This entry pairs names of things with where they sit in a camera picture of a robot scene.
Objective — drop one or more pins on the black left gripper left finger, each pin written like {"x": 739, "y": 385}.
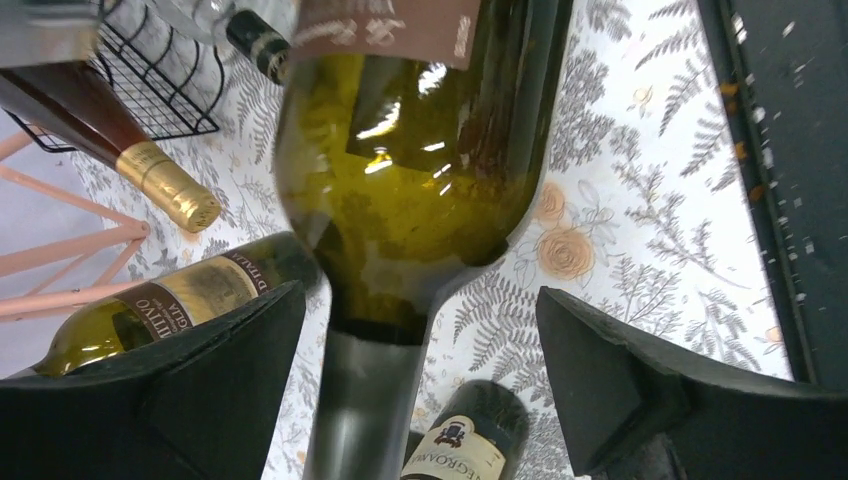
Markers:
{"x": 200, "y": 405}

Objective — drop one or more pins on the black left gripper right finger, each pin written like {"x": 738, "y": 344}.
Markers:
{"x": 634, "y": 406}

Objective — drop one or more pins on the small dark wine bottle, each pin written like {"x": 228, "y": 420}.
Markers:
{"x": 480, "y": 435}

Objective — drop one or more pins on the green wine bottle grey cap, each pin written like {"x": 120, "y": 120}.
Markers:
{"x": 409, "y": 151}

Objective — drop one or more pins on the green wine bottle brown label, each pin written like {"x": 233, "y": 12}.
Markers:
{"x": 175, "y": 302}

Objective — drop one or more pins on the red wine bottle gold cap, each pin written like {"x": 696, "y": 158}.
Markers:
{"x": 72, "y": 101}

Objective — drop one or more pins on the clear liquor bottle black cap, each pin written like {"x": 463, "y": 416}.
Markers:
{"x": 237, "y": 23}

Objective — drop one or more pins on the pink music stand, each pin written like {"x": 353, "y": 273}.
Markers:
{"x": 30, "y": 210}

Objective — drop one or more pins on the black wire wine rack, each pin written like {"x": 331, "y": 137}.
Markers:
{"x": 170, "y": 83}

